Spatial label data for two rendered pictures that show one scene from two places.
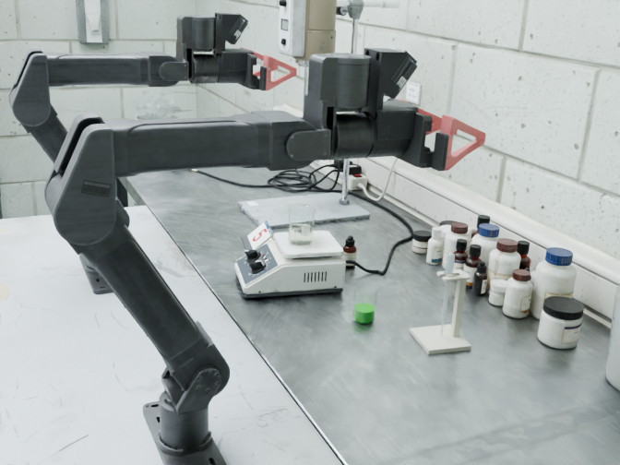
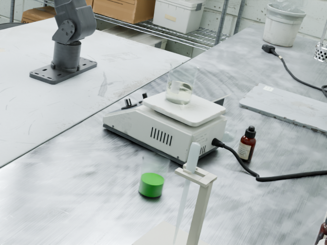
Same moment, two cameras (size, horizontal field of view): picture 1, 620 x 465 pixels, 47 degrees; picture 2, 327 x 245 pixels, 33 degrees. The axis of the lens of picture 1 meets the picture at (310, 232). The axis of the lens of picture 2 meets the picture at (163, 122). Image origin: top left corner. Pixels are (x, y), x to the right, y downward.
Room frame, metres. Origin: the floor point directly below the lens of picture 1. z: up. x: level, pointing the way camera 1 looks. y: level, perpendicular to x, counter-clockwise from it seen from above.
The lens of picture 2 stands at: (0.64, -0.64, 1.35)
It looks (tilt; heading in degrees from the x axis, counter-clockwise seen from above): 23 degrees down; 45
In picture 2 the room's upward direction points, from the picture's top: 11 degrees clockwise
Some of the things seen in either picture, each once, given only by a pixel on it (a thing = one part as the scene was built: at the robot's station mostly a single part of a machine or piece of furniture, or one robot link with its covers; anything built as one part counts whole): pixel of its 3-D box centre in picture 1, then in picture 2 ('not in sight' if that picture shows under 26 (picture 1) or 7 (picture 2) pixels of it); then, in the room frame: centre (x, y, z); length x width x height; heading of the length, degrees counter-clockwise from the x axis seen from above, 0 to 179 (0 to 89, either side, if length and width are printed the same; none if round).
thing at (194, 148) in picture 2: (450, 266); (191, 159); (1.10, -0.24, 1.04); 0.01 x 0.01 x 0.04; 17
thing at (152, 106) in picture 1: (157, 123); (285, 13); (2.27, 0.51, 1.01); 0.14 x 0.14 x 0.21
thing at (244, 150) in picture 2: (349, 250); (247, 142); (1.42, -0.09, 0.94); 0.03 x 0.03 x 0.07
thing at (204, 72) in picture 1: (202, 65); not in sight; (1.42, 0.22, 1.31); 0.07 x 0.06 x 0.07; 116
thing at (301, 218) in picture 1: (300, 224); (180, 82); (1.32, 0.02, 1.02); 0.06 x 0.05 x 0.08; 52
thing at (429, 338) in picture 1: (443, 307); (179, 209); (1.10, -0.23, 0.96); 0.08 x 0.08 x 0.13; 17
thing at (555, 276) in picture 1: (554, 283); not in sight; (1.22, -0.46, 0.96); 0.07 x 0.07 x 0.13
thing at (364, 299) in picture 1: (364, 304); (153, 175); (1.17, -0.11, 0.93); 0.04 x 0.04 x 0.06
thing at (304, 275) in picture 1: (293, 264); (169, 122); (1.32, 0.03, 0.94); 0.22 x 0.13 x 0.08; 105
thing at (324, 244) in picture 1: (307, 244); (184, 106); (1.32, 0.00, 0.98); 0.12 x 0.12 x 0.01; 15
